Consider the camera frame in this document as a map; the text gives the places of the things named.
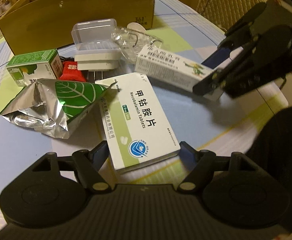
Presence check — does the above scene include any long white medicine box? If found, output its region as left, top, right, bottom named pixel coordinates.
left=135, top=45, right=213, bottom=92

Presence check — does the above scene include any white mecobalamin tablet box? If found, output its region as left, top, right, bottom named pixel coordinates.
left=97, top=73, right=181, bottom=173

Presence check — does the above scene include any silver green foil pouch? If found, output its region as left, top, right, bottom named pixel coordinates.
left=0, top=79, right=115, bottom=139

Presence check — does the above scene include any wire hook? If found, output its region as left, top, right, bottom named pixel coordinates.
left=111, top=27, right=163, bottom=64

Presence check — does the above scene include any red small packet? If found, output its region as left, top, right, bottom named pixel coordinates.
left=59, top=61, right=86, bottom=82

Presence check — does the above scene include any green white small carton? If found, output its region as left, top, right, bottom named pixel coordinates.
left=6, top=49, right=64, bottom=87

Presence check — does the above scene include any clear plastic lidded case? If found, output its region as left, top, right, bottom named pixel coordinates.
left=71, top=18, right=118, bottom=51

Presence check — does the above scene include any white square plug box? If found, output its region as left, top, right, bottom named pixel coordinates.
left=74, top=49, right=122, bottom=81

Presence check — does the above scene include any brown cardboard box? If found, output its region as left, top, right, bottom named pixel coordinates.
left=0, top=0, right=154, bottom=55

